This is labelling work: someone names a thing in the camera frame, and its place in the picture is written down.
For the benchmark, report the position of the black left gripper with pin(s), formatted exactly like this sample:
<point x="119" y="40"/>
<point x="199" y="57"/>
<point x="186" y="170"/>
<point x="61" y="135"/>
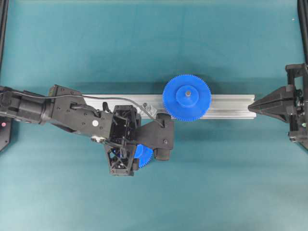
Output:
<point x="120" y="147"/>

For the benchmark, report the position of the large blue gear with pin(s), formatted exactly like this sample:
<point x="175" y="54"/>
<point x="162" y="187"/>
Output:
<point x="182" y="107"/>

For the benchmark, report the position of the steel shaft with bracket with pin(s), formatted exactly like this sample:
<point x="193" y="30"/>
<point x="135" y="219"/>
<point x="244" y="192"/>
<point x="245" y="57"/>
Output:
<point x="150" y="109"/>

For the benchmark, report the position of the aluminium extrusion rail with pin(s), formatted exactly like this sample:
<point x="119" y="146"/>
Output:
<point x="223" y="106"/>

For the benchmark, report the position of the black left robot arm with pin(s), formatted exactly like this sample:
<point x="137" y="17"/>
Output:
<point x="67" y="109"/>

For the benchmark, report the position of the small blue gear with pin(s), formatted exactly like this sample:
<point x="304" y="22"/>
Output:
<point x="143" y="154"/>

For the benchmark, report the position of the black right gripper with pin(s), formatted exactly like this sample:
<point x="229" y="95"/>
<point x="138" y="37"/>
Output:
<point x="279" y="103"/>

